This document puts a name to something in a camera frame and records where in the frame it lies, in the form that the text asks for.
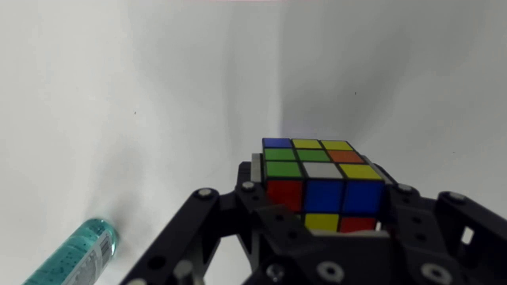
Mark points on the multicoloured Rubik's cube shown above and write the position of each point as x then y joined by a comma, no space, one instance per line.
322,183

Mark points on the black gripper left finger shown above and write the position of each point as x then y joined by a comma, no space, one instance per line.
206,222

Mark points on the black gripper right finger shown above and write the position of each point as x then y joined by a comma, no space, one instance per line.
448,232

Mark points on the teal bottle with dark cap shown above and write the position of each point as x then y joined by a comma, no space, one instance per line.
79,254

